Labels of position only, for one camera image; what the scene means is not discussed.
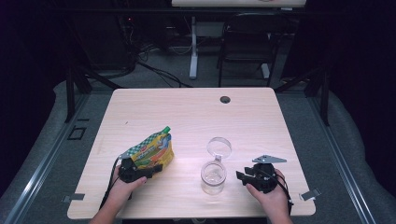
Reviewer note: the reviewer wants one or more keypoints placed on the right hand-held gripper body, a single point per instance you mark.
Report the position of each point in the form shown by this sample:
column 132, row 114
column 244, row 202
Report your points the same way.
column 264, row 177

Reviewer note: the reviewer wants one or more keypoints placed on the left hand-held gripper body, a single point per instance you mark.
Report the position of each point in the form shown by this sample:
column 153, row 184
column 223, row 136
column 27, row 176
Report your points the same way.
column 132, row 172

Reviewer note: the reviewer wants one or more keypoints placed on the colourful snack bag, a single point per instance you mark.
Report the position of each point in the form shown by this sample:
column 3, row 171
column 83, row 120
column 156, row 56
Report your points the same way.
column 152, row 152

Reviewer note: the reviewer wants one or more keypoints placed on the clear glass jar with lid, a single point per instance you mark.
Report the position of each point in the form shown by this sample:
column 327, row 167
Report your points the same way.
column 214, row 174

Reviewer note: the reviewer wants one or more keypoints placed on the person's left hand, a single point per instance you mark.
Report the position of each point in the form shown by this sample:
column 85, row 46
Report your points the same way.
column 123, row 193

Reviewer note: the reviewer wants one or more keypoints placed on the person's right hand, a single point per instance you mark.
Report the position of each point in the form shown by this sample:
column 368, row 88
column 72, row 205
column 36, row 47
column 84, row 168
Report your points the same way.
column 272, row 200

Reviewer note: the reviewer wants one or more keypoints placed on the grey tape strip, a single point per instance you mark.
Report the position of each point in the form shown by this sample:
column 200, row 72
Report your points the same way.
column 309, row 194
column 73, row 197

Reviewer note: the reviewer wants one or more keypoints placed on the black metal stand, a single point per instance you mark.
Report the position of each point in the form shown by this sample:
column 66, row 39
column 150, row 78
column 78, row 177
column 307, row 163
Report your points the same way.
column 70, row 93
column 325, row 99

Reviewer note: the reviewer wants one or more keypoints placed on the white desk leg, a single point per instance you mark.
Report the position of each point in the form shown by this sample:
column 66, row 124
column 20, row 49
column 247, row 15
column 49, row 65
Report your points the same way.
column 265, row 71
column 194, row 49

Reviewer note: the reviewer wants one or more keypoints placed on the dark equipment cabinet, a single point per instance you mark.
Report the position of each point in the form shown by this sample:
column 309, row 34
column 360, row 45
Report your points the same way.
column 102, row 43

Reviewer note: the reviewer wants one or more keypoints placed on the black folding chair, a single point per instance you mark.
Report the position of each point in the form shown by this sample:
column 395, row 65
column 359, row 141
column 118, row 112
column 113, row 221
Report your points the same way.
column 249, row 37

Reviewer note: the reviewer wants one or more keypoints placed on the light background desk top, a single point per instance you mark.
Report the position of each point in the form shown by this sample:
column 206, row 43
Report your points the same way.
column 236, row 3

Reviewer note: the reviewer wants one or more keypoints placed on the aluminium floor rail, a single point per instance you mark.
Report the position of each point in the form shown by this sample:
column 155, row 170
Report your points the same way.
column 339, row 155
column 43, row 161

